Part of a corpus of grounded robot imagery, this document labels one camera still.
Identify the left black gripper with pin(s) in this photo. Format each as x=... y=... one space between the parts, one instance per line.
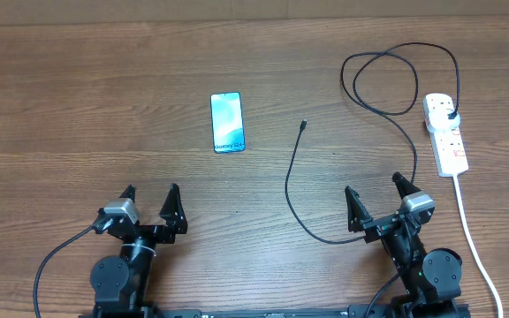
x=163 y=234

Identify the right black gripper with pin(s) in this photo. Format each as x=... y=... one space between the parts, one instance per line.
x=360 y=220

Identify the Samsung Galaxy smartphone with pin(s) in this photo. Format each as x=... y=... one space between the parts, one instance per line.
x=227 y=123

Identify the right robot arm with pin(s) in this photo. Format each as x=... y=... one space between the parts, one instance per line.
x=431 y=279

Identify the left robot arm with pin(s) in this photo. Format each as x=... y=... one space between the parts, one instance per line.
x=120 y=281

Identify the white charger plug adapter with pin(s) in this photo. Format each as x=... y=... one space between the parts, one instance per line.
x=440 y=120

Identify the white power strip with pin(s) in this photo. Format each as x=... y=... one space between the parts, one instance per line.
x=448 y=147

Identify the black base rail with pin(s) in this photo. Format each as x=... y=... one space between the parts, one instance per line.
x=272 y=313

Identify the cardboard wall panel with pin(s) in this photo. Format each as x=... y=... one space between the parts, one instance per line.
x=59 y=12

